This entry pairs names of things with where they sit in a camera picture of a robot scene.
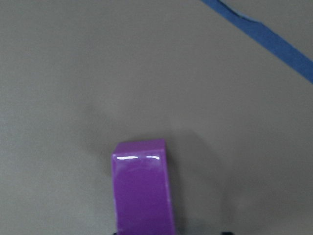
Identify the purple block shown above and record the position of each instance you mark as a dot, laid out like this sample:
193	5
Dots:
141	189

